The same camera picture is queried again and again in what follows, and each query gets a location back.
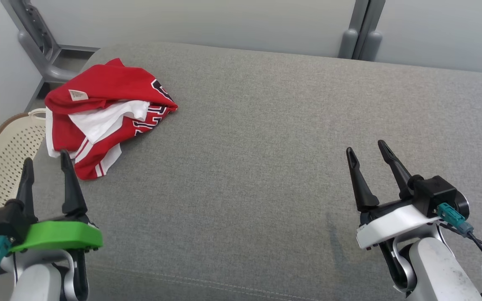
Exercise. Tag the grey metal partition post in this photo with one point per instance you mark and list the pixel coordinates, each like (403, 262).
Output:
(347, 44)
(373, 46)

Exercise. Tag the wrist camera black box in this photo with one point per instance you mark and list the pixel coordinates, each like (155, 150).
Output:
(433, 194)
(2, 221)

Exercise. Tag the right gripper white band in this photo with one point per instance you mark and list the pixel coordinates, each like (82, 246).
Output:
(396, 225)

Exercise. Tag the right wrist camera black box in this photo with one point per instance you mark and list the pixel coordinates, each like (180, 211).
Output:
(433, 194)

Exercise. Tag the red Bulls jersey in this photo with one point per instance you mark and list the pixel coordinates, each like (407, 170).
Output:
(115, 79)

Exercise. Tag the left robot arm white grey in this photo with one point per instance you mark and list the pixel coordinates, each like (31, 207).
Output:
(36, 280)

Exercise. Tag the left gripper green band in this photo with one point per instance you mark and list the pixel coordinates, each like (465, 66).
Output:
(57, 236)

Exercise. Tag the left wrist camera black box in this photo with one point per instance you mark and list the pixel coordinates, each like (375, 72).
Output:
(2, 221)

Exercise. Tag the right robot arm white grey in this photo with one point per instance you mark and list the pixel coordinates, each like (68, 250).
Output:
(437, 267)

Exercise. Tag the cream perforated laundry basket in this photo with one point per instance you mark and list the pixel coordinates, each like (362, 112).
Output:
(2, 159)

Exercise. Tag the grey metal stand frame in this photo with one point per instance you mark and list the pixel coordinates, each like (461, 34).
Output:
(36, 46)

